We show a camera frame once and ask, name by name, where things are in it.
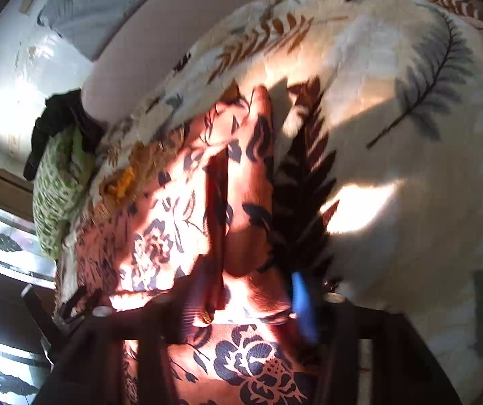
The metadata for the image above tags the black cloth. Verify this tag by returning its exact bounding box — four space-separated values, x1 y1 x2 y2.
23 89 106 181

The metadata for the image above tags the orange floral cloth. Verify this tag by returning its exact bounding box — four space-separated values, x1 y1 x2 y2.
73 84 322 405

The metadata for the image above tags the green patterned pillow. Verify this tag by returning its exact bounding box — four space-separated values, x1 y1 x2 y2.
32 127 96 258

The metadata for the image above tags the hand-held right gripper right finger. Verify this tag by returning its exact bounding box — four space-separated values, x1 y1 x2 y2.
291 271 462 405

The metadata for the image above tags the light blue pillow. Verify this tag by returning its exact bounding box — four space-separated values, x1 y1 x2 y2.
36 0 183 60

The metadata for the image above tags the mustard yellow cloth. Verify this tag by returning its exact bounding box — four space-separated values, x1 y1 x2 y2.
98 164 137 204

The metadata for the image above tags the wooden wardrobe with glass panel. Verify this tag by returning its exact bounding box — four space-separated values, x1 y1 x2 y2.
0 152 61 405

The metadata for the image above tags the leaf print blanket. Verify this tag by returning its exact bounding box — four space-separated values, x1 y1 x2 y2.
56 0 483 405

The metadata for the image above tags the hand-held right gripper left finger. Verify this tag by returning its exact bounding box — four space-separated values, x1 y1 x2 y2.
34 277 209 405

